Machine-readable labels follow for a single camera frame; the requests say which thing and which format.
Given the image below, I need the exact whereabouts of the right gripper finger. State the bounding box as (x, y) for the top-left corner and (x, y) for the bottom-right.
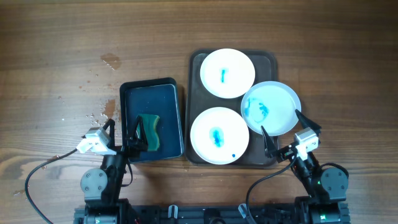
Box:
(295, 109), (322, 134)
(261, 126), (277, 157)

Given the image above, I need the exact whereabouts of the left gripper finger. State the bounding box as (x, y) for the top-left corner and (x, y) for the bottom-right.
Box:
(132, 115), (147, 144)
(102, 119), (115, 146)

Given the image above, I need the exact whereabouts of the green yellow sponge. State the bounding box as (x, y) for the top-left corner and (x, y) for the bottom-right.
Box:
(139, 114), (160, 152)

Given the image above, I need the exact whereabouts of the white plate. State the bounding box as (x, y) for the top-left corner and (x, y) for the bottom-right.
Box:
(190, 107), (249, 165)
(241, 81), (302, 136)
(200, 49), (256, 99)

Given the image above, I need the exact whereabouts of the white plate top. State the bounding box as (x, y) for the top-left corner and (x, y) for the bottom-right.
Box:
(200, 49), (256, 99)

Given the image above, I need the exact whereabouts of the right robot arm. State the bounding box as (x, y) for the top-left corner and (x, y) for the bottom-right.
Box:
(261, 110), (349, 223)

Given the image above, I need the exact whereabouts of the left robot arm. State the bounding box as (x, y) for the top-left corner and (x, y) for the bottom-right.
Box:
(77, 116), (148, 213)

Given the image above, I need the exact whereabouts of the black water basin tray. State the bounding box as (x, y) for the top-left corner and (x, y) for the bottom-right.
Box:
(119, 78), (185, 164)

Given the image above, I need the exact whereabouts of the right black cable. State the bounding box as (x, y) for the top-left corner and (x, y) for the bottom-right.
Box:
(245, 158), (298, 224)

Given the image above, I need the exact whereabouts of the black cable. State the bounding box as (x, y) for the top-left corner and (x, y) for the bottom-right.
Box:
(24, 148), (78, 224)
(245, 158), (298, 224)

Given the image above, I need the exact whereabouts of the left black cable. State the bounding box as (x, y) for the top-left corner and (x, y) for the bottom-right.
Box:
(24, 148), (78, 224)

